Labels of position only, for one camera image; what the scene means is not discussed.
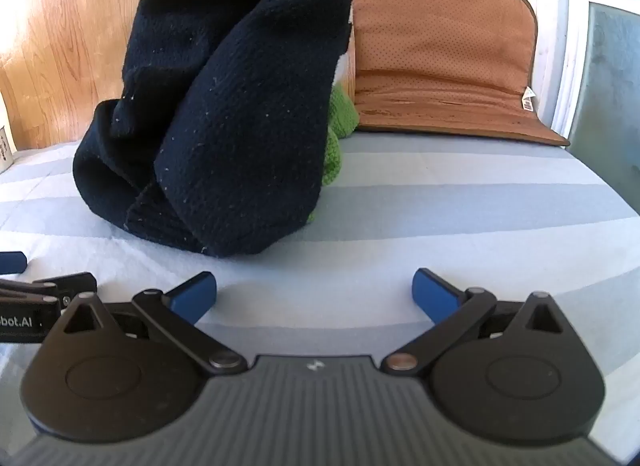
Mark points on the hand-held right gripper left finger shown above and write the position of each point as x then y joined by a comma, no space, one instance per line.
196,297

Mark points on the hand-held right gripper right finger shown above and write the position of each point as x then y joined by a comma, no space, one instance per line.
434,296

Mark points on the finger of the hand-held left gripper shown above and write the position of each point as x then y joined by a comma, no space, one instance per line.
75,284
12,263

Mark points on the navy and green knit sweater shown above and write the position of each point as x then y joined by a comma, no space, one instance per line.
225,120

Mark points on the wooden headboard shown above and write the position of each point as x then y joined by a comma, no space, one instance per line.
65,45

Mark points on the brown perforated seat cushion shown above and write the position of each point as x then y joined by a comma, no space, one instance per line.
440,45

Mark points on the white framed glass door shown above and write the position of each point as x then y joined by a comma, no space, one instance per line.
565,45

